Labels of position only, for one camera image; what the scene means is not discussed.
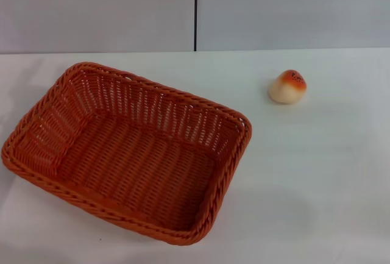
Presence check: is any orange woven plastic basket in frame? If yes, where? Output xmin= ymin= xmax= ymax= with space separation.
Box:
xmin=1 ymin=61 xmax=253 ymax=246

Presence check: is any toy bread bun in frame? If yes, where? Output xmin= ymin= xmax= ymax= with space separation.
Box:
xmin=268 ymin=69 xmax=308 ymax=105

